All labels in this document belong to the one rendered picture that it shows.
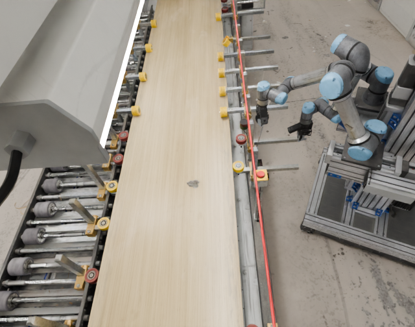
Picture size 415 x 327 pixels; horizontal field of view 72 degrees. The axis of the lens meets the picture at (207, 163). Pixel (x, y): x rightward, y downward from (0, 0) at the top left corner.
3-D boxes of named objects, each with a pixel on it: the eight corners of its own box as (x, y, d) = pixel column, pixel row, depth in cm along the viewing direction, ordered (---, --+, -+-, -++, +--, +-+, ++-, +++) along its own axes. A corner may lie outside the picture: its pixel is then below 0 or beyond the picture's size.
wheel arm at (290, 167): (297, 167, 202) (298, 163, 199) (298, 170, 200) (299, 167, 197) (235, 170, 206) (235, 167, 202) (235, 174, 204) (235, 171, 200)
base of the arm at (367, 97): (386, 94, 204) (391, 82, 196) (383, 108, 197) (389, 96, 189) (362, 89, 209) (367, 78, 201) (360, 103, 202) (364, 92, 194)
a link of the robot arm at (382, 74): (379, 95, 190) (388, 78, 180) (362, 85, 198) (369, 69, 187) (391, 88, 193) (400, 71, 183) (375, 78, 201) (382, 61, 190)
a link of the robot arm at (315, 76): (358, 48, 144) (283, 74, 185) (348, 60, 139) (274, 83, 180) (366, 69, 148) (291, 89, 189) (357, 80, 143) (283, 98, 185)
